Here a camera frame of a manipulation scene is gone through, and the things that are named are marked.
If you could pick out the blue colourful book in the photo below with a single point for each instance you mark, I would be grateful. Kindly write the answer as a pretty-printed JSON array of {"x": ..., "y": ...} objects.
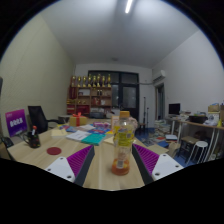
[{"x": 98, "y": 131}]

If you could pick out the thin black tripod stand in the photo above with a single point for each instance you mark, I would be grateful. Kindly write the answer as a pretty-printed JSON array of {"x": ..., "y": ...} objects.
[{"x": 145, "y": 111}]

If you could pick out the clear yellow-labelled drink bottle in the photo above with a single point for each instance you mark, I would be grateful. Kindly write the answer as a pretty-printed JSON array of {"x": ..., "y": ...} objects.
[{"x": 122, "y": 140}]

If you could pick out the black framed glass door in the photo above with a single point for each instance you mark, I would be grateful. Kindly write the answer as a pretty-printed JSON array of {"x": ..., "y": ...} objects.
[{"x": 128, "y": 95}]

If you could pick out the cluttered wooden side desk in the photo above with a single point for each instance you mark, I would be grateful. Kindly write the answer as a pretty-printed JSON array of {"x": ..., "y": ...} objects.
[{"x": 200, "y": 124}]

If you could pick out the black computer monitor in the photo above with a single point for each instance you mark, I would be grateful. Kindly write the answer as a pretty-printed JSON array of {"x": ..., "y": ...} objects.
[{"x": 174, "y": 108}]

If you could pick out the black pouch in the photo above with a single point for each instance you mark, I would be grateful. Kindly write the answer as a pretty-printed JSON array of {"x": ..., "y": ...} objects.
[{"x": 6, "y": 141}]

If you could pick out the white magazine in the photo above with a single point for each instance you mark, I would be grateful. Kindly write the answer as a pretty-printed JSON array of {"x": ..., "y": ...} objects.
[{"x": 87, "y": 127}]

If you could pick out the white wall air conditioner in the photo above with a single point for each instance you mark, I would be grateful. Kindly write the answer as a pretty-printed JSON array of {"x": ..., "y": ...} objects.
[{"x": 159, "y": 75}]

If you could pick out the teal book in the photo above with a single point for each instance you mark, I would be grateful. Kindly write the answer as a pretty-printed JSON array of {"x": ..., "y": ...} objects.
[{"x": 93, "y": 138}]

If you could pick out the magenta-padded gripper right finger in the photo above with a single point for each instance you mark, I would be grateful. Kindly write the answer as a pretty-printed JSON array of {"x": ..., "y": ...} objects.
[{"x": 148, "y": 159}]

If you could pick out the pink flat box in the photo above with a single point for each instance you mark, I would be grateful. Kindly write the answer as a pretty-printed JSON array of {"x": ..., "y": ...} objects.
[{"x": 101, "y": 124}]

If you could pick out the white round stool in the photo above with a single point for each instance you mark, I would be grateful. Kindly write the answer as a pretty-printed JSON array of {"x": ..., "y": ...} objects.
[{"x": 201, "y": 144}]

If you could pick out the purple desk sign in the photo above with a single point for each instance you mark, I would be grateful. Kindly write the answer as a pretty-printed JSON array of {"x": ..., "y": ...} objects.
[{"x": 16, "y": 122}]

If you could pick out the red-tipped white stirrer stick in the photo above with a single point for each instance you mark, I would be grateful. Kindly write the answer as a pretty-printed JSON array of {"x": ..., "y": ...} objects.
[{"x": 34, "y": 128}]

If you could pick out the beige book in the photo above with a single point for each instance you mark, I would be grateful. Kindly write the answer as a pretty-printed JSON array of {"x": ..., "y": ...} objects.
[{"x": 108, "y": 140}]

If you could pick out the flat round red coaster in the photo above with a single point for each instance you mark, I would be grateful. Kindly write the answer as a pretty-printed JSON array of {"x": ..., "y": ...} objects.
[{"x": 54, "y": 151}]

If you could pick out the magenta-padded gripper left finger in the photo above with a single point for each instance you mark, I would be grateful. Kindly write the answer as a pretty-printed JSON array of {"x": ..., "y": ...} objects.
[{"x": 78, "y": 160}]

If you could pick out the pale yellow notepad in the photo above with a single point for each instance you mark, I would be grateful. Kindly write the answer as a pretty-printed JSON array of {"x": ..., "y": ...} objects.
[{"x": 58, "y": 133}]

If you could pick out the orange upright carton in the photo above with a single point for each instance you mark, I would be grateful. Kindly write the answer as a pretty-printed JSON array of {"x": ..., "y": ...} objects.
[{"x": 114, "y": 121}]

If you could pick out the black dotted mug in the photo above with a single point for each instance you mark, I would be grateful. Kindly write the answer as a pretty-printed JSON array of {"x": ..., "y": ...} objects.
[{"x": 34, "y": 140}]

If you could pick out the wooden shelf unit with trophies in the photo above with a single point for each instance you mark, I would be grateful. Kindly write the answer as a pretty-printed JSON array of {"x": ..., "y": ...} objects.
[{"x": 89, "y": 96}]

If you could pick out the yellow gift box red ribbon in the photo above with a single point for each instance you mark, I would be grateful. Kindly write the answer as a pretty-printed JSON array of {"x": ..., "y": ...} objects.
[{"x": 77, "y": 120}]

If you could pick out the white printed booklet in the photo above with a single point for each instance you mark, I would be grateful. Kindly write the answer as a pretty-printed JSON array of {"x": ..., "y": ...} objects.
[{"x": 77, "y": 135}]

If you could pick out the black office chair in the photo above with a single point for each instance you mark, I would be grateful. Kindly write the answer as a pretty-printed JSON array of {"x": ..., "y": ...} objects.
[{"x": 36, "y": 117}]

